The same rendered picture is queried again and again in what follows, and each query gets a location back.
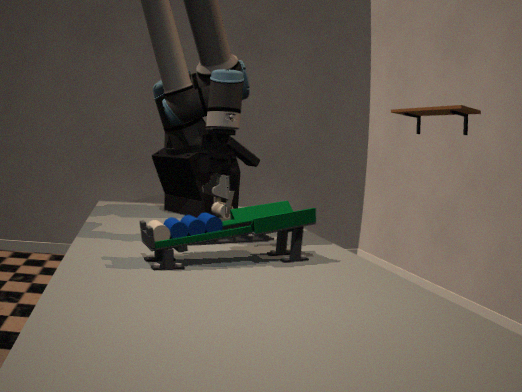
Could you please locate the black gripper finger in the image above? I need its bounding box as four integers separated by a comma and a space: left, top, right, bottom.
202, 174, 223, 202
212, 161, 237, 214

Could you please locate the tan plastic bar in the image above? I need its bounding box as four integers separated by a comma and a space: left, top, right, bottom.
211, 201, 230, 219
147, 220, 170, 242

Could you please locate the blue plastic bar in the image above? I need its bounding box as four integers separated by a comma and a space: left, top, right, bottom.
197, 212, 223, 233
164, 217, 188, 238
181, 215, 206, 236

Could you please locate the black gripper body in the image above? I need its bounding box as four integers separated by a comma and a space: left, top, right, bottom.
197, 129, 236, 175

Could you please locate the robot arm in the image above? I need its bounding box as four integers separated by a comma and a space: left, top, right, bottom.
140, 0, 250, 155

